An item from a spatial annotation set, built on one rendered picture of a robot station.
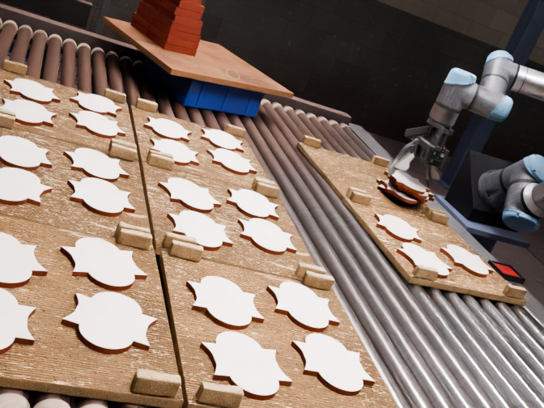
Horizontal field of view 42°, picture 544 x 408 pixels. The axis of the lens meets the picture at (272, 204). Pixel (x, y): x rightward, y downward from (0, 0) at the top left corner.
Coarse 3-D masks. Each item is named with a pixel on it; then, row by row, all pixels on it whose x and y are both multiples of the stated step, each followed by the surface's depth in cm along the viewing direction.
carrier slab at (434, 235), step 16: (352, 208) 191; (368, 208) 196; (384, 208) 201; (368, 224) 183; (416, 224) 198; (432, 224) 204; (384, 240) 177; (432, 240) 191; (448, 240) 196; (464, 240) 201; (400, 256) 171; (480, 256) 194; (400, 272) 165; (464, 272) 177; (496, 272) 186; (448, 288) 166; (464, 288) 168; (480, 288) 171; (496, 288) 175
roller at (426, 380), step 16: (272, 144) 226; (288, 160) 215; (288, 176) 205; (304, 192) 194; (320, 208) 186; (320, 224) 179; (336, 240) 170; (352, 256) 164; (352, 272) 158; (368, 288) 152; (368, 304) 148; (384, 304) 147; (384, 320) 142; (400, 336) 137; (400, 352) 134; (416, 352) 133; (416, 368) 129; (432, 384) 125; (432, 400) 122; (448, 400) 121
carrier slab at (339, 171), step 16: (304, 144) 232; (320, 160) 221; (336, 160) 228; (352, 160) 236; (336, 176) 212; (352, 176) 218; (368, 176) 225; (384, 176) 232; (336, 192) 201; (368, 192) 210; (384, 192) 215; (400, 208) 206; (416, 208) 213
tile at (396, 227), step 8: (376, 216) 189; (384, 216) 190; (392, 216) 193; (376, 224) 184; (384, 224) 184; (392, 224) 187; (400, 224) 189; (408, 224) 192; (392, 232) 181; (400, 232) 183; (408, 232) 185; (416, 232) 188; (400, 240) 181; (408, 240) 181; (416, 240) 184
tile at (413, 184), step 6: (396, 174) 212; (402, 174) 215; (396, 180) 207; (402, 180) 209; (408, 180) 211; (414, 180) 214; (402, 186) 206; (408, 186) 205; (414, 186) 207; (420, 186) 210; (414, 192) 205; (420, 192) 205
